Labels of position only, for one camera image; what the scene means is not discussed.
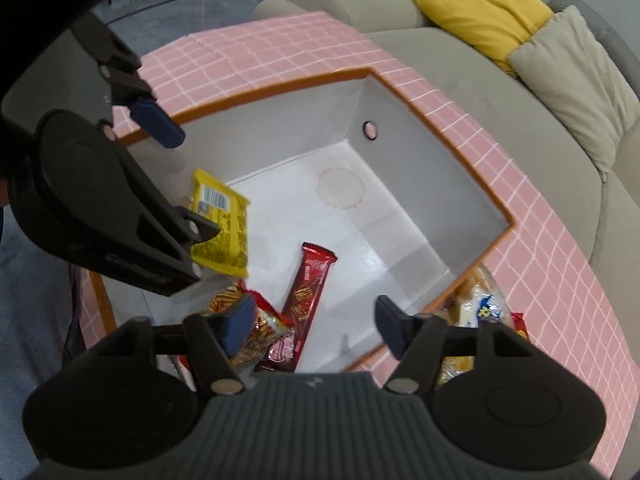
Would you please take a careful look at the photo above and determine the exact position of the clear bag of snacks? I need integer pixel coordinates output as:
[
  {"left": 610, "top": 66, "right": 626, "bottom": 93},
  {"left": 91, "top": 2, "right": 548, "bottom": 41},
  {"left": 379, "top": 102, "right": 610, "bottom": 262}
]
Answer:
[{"left": 435, "top": 265, "right": 513, "bottom": 386}]

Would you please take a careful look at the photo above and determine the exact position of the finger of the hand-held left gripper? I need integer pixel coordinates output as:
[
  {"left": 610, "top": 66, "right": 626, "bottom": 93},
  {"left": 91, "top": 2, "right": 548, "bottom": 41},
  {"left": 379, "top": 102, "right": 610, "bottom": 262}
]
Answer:
[
  {"left": 67, "top": 12, "right": 187, "bottom": 149},
  {"left": 75, "top": 157, "right": 222, "bottom": 297}
]

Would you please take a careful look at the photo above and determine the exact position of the red snack packet yellow label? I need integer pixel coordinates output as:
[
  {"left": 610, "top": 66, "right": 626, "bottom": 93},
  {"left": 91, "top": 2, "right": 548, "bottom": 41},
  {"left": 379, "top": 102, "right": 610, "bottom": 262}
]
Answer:
[{"left": 510, "top": 311, "right": 531, "bottom": 343}]

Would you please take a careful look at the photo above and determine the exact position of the grey cushion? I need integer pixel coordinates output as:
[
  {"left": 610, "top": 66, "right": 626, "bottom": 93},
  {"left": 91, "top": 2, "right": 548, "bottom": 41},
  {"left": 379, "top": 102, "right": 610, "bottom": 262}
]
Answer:
[{"left": 547, "top": 0, "right": 640, "bottom": 111}]

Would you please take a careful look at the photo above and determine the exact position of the orange striped snack packet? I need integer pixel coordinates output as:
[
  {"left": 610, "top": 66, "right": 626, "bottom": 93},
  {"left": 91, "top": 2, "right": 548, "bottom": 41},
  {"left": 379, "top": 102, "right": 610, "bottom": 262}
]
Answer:
[{"left": 202, "top": 280, "right": 296, "bottom": 366}]

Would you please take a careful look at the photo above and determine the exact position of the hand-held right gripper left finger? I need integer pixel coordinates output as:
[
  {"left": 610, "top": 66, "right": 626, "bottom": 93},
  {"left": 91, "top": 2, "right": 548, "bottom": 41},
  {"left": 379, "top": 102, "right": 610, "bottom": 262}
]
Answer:
[{"left": 117, "top": 294, "right": 258, "bottom": 396}]

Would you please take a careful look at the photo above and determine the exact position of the beige cushion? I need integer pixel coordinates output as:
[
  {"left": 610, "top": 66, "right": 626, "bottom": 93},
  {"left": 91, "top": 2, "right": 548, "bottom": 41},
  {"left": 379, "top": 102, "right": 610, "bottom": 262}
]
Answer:
[{"left": 507, "top": 5, "right": 640, "bottom": 173}]

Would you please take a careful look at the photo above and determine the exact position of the beige sofa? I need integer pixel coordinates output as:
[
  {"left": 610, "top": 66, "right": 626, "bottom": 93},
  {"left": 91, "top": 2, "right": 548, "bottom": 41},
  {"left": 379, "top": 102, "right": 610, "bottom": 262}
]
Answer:
[{"left": 252, "top": 0, "right": 640, "bottom": 480}]

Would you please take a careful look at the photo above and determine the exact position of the pink checkered cloth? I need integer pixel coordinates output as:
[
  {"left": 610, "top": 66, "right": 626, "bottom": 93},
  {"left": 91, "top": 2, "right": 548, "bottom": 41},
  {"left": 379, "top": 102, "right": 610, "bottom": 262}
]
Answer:
[{"left": 80, "top": 12, "right": 628, "bottom": 480}]

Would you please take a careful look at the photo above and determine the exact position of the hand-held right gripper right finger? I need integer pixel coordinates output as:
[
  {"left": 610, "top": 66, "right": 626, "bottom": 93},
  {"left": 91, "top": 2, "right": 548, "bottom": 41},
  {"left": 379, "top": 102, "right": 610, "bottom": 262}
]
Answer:
[{"left": 375, "top": 295, "right": 526, "bottom": 395}]

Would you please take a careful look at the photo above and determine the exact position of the yellow cushion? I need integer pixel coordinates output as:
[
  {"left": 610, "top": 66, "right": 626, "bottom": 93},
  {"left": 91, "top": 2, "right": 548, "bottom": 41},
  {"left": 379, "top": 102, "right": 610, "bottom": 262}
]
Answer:
[{"left": 406, "top": 0, "right": 555, "bottom": 77}]

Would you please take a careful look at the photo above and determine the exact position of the red chocolate bar packet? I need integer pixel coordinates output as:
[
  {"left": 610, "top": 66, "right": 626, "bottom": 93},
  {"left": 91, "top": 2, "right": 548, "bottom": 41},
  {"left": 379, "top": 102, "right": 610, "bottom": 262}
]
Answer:
[{"left": 255, "top": 241, "right": 338, "bottom": 372}]

